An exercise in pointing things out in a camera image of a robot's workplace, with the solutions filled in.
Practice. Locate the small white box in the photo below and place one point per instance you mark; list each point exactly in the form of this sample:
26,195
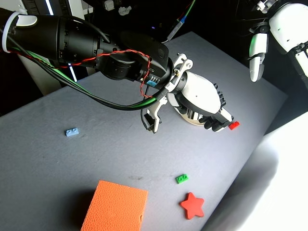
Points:
109,4

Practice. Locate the orange textured block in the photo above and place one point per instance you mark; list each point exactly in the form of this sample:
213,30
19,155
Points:
115,207

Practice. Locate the red toy brick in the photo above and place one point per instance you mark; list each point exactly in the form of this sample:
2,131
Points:
234,125

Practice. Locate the light blue toy brick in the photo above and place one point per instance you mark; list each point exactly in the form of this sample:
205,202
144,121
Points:
72,132

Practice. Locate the beige round plate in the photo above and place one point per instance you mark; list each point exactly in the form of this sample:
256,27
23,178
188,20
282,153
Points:
192,122

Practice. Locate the green toy brick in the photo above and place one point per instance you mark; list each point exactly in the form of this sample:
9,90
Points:
182,179

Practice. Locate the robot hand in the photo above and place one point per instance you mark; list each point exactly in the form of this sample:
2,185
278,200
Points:
199,93
288,26

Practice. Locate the white crumpled object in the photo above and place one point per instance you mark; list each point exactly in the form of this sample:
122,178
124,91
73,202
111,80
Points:
125,10

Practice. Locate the red star block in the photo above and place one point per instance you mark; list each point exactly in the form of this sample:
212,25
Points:
192,205

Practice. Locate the white light strip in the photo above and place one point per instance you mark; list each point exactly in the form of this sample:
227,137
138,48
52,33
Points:
73,72

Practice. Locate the grey table cloth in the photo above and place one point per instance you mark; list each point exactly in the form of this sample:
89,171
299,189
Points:
120,154

